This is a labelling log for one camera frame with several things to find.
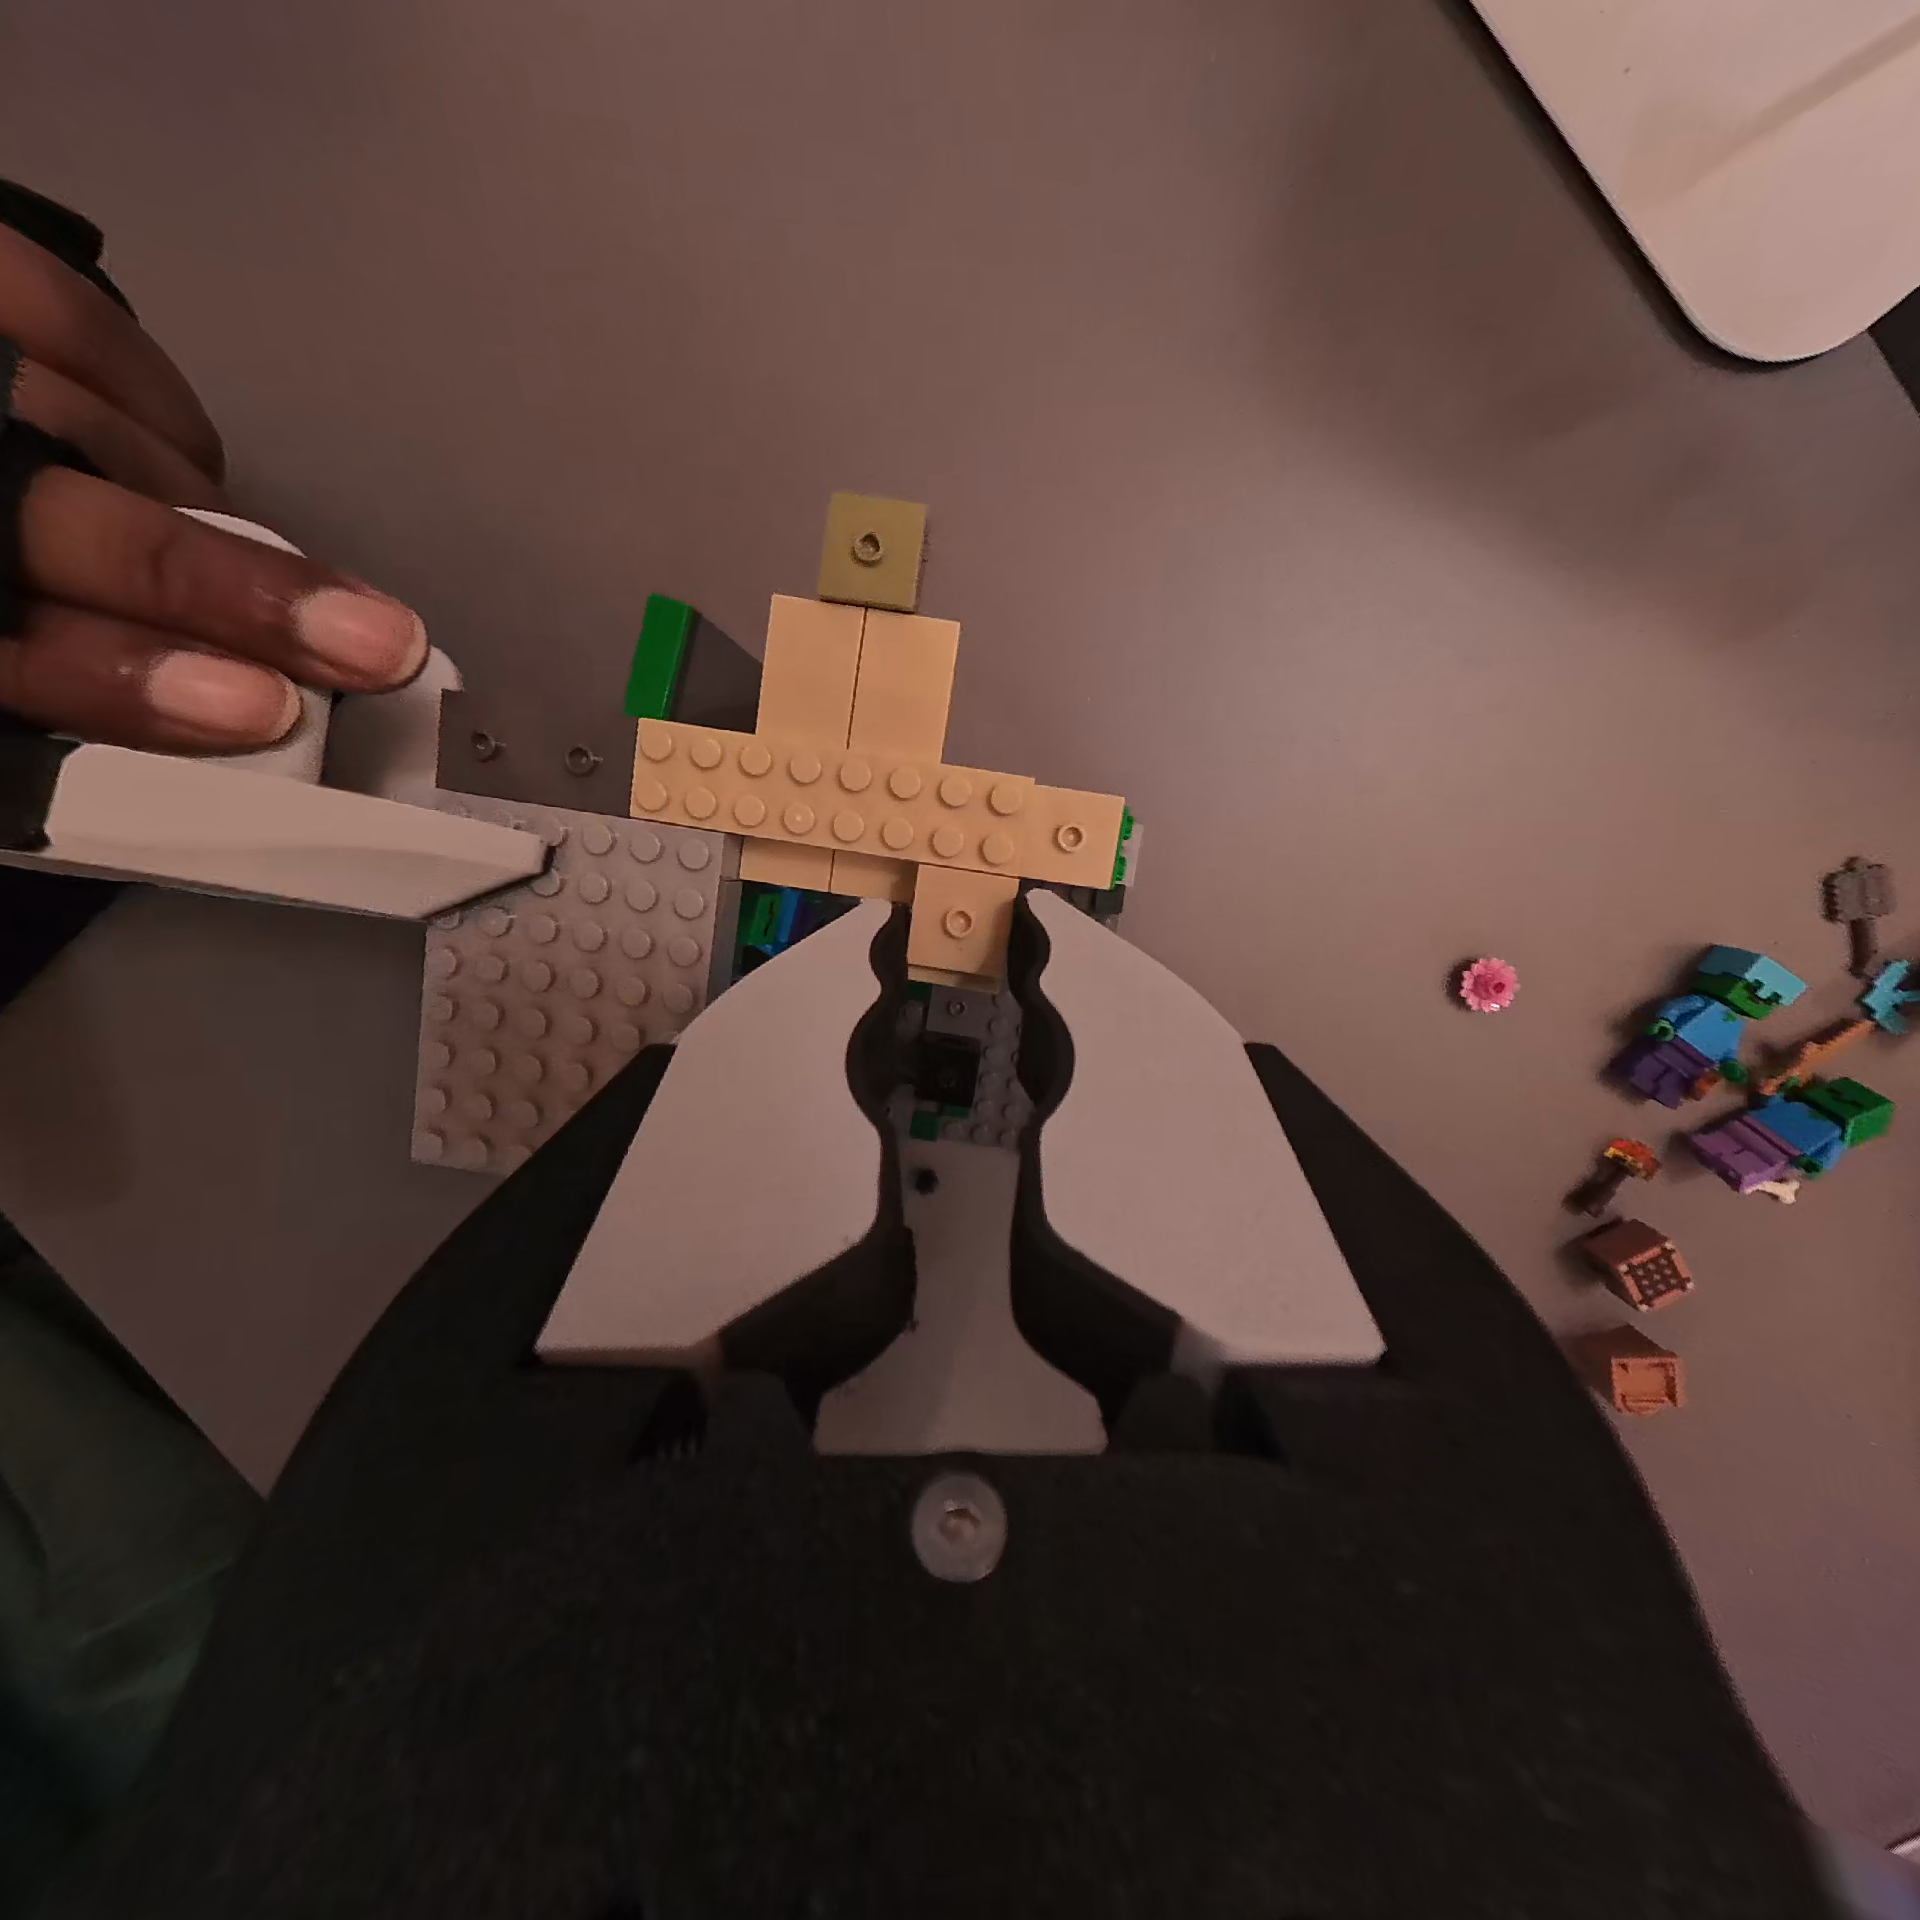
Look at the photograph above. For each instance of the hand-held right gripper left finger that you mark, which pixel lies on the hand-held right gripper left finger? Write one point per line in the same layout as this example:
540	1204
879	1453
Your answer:
706	1198

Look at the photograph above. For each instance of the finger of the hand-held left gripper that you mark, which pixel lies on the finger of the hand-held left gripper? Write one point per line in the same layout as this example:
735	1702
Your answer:
299	840

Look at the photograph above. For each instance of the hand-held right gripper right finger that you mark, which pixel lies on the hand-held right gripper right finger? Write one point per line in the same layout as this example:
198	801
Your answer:
1198	1198

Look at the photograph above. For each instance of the dark brown toy cube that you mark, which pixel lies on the dark brown toy cube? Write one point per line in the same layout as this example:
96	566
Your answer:
1636	1264

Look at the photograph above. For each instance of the toy brick building model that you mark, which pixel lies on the toy brick building model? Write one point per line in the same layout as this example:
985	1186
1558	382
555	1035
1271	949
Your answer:
841	779

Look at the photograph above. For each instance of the grey desk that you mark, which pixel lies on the grey desk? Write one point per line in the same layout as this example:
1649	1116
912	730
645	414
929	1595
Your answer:
1198	450

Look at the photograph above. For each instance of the person's left hand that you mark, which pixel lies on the person's left hand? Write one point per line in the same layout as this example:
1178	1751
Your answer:
152	600

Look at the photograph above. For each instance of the pink toy flower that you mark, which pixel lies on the pink toy flower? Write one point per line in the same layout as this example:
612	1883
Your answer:
1489	985

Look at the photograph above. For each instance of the light brown toy cube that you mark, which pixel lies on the light brown toy cube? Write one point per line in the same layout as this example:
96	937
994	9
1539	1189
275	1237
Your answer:
1636	1367

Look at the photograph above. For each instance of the heap of colourful toy pieces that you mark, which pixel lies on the heap of colourful toy pieces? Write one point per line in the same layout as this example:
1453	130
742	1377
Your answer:
1757	1050

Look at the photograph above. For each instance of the white rounded board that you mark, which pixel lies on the white rounded board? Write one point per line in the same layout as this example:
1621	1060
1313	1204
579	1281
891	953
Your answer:
1769	150

